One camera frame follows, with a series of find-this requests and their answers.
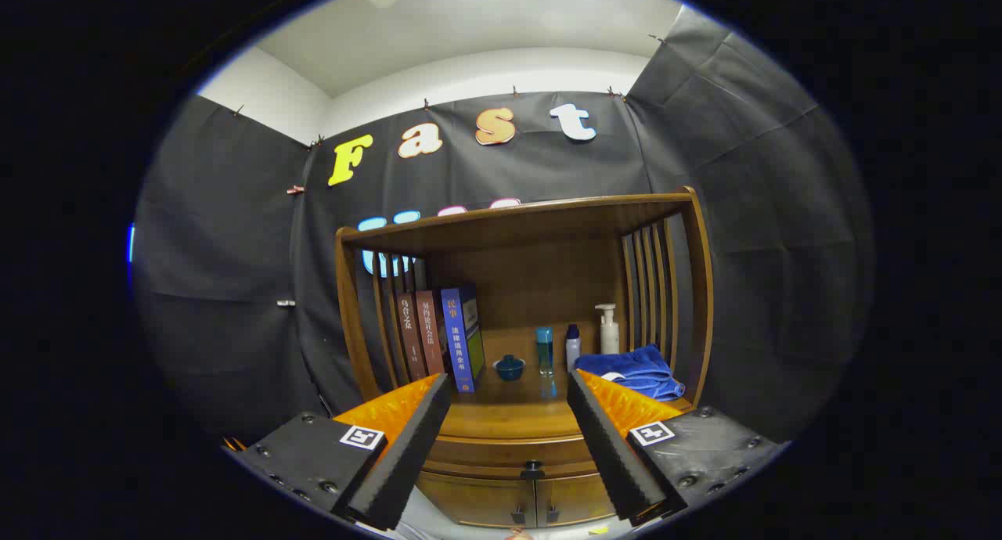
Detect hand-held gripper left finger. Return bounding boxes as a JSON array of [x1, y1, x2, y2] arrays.
[[223, 372, 453, 531]]

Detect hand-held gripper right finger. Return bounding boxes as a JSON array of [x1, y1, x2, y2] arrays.
[[565, 368, 788, 525]]

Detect wooden drawer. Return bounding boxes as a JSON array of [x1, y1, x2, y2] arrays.
[[427, 434, 610, 482]]

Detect wooden cabinet door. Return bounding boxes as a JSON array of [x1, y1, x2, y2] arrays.
[[415, 473, 539, 529], [536, 473, 615, 525]]

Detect wooden countertop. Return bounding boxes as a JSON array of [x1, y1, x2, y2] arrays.
[[438, 325, 694, 439]]

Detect wooden cabinet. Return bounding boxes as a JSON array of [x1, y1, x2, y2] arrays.
[[335, 186, 715, 530]]

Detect folded blue towel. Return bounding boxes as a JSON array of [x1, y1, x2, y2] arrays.
[[574, 344, 687, 402]]

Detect white pump bottle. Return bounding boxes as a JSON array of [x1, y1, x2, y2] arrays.
[[595, 303, 621, 356]]

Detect thin brown book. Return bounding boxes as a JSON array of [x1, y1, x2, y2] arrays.
[[395, 292, 427, 382]]

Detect blue book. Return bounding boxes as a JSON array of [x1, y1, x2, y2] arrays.
[[440, 284, 486, 394]]

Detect thick brown book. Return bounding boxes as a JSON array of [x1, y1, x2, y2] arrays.
[[415, 290, 447, 376]]

